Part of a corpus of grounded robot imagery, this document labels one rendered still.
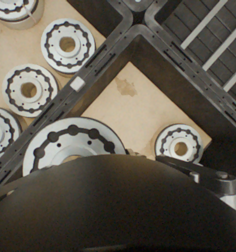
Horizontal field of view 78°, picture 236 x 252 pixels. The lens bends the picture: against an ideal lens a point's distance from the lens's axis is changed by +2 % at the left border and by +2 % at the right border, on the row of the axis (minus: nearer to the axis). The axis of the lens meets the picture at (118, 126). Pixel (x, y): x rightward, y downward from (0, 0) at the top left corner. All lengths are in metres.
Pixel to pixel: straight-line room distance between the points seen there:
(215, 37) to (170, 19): 0.11
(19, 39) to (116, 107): 0.24
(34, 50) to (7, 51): 0.05
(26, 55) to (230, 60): 0.45
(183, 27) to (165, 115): 0.20
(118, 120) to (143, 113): 0.06
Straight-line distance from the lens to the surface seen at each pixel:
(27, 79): 0.33
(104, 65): 0.25
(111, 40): 0.25
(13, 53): 0.40
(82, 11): 0.38
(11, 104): 0.34
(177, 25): 0.41
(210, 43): 0.43
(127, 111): 0.32
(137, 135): 0.33
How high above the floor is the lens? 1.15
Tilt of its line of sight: 85 degrees down
